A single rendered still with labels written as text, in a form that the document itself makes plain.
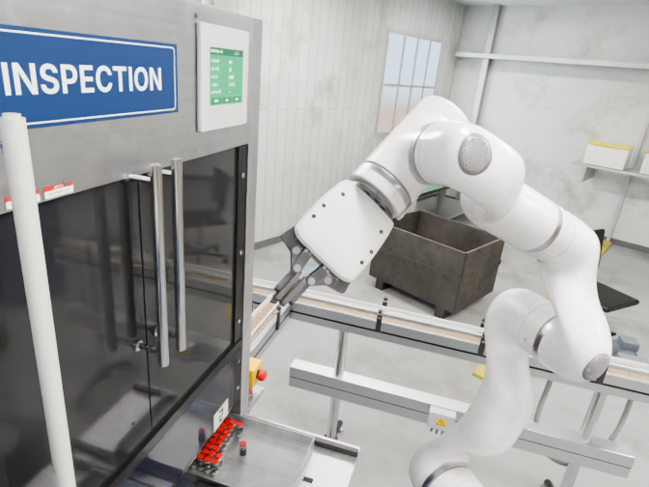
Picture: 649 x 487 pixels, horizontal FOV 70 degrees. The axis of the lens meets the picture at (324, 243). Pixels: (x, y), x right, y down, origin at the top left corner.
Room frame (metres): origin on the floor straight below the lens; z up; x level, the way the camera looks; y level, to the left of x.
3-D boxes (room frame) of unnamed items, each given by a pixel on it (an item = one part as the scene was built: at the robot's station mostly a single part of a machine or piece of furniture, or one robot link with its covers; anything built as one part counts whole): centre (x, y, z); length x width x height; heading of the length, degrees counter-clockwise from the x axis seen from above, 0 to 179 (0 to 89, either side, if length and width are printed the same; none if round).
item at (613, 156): (6.15, -3.55, 1.25); 0.49 x 0.41 x 0.28; 51
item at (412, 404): (1.84, -0.67, 0.49); 1.60 x 0.08 x 0.12; 75
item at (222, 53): (1.08, 0.25, 1.96); 0.21 x 0.01 x 0.21; 165
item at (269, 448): (1.07, 0.17, 0.90); 0.34 x 0.26 x 0.04; 75
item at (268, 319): (1.65, 0.28, 0.92); 0.69 x 0.15 x 0.16; 165
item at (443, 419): (1.78, -0.63, 0.50); 0.12 x 0.05 x 0.09; 75
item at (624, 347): (1.84, -1.42, 0.90); 0.28 x 0.12 x 0.14; 165
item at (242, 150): (1.20, 0.23, 1.40); 0.05 x 0.01 x 0.80; 165
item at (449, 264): (4.17, -1.07, 0.34); 1.02 x 0.80 x 0.67; 50
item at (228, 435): (1.09, 0.25, 0.91); 0.18 x 0.02 x 0.05; 165
